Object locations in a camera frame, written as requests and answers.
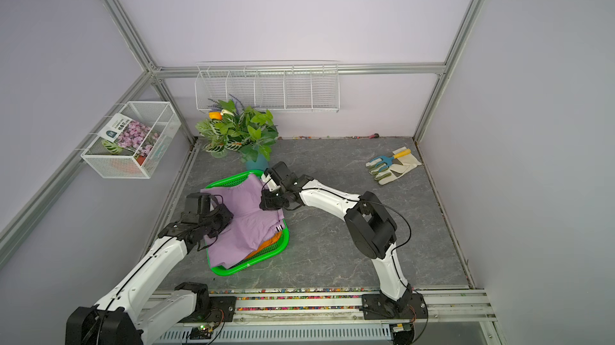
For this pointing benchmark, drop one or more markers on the white wire wall shelf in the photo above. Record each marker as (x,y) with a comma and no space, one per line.
(291,85)

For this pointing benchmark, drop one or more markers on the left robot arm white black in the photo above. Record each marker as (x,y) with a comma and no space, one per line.
(119,317)

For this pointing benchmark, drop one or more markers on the purple pants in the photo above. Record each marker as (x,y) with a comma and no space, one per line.
(250,227)

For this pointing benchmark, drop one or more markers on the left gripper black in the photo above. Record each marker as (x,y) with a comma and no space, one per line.
(227,217)

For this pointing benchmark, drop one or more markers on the cream gardening glove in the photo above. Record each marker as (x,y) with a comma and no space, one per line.
(400,167)

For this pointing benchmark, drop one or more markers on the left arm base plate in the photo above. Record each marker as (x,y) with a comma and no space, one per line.
(216,309)

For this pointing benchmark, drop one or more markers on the potted green plant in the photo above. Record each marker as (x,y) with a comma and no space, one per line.
(233,127)

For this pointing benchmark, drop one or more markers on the blue garden fork yellow handle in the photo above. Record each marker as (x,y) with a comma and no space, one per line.
(386,160)

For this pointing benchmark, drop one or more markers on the aluminium rail frame front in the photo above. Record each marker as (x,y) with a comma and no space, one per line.
(329,307)

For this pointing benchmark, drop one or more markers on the white wire side basket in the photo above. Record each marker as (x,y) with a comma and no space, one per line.
(161,117)

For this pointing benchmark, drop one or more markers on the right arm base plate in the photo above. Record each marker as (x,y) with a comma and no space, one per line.
(410,306)

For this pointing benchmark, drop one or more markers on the purple flower picture card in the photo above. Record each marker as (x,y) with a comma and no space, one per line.
(124,135)

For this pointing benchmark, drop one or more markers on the green plastic basket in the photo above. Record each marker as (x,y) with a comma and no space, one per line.
(232,181)

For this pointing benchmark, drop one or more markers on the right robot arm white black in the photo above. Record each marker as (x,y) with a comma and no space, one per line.
(369,222)

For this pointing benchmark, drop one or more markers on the orange pants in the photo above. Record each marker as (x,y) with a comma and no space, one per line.
(266,246)

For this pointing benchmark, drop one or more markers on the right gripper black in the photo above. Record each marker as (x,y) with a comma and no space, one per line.
(266,201)

